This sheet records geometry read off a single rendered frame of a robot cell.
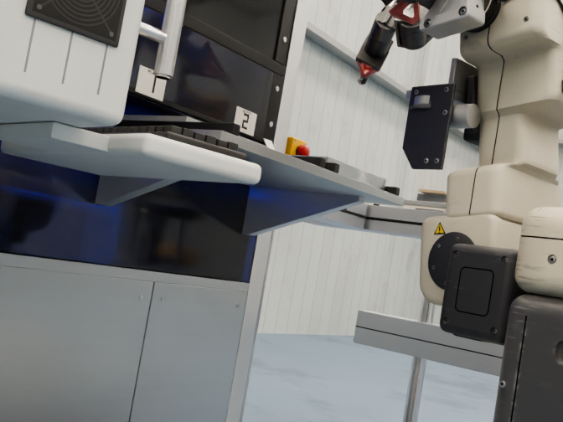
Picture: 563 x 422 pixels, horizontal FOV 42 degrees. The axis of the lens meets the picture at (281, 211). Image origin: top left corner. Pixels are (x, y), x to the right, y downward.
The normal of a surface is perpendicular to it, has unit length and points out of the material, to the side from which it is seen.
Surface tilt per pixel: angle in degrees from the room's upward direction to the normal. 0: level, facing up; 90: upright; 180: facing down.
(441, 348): 90
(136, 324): 90
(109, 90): 90
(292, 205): 90
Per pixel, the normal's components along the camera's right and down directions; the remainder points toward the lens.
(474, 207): -0.75, -0.17
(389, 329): -0.58, -0.15
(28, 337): 0.80, 0.09
